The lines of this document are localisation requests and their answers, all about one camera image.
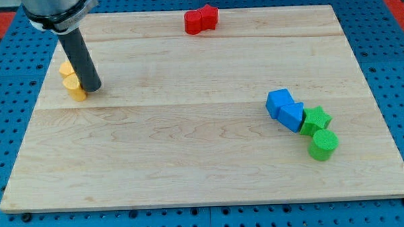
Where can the red star block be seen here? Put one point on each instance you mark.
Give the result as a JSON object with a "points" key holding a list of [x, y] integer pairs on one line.
{"points": [[209, 17]]}

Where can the green star block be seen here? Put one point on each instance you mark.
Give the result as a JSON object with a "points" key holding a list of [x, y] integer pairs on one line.
{"points": [[314, 119]]}

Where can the wooden board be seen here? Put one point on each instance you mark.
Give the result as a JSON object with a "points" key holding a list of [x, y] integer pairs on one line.
{"points": [[181, 121]]}

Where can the blue cube block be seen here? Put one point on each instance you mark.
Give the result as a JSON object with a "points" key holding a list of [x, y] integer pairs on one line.
{"points": [[276, 99]]}

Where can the blue triangle block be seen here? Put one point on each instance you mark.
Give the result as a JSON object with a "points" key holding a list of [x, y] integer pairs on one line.
{"points": [[291, 116]]}

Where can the red cylinder block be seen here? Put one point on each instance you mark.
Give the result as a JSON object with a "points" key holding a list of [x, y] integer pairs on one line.
{"points": [[192, 22]]}

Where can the green cylinder block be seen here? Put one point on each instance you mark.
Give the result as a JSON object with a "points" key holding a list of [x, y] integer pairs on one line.
{"points": [[324, 142]]}

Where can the yellow cylinder block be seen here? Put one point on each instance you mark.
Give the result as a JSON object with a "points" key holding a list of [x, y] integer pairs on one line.
{"points": [[73, 88]]}

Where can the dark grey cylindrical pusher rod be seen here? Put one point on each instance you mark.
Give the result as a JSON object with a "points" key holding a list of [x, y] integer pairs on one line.
{"points": [[79, 57]]}

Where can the yellow block behind rod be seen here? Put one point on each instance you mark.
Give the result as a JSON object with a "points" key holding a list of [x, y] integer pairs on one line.
{"points": [[65, 69]]}

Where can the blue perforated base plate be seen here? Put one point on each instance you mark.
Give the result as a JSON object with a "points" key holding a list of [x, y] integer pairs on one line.
{"points": [[375, 36]]}

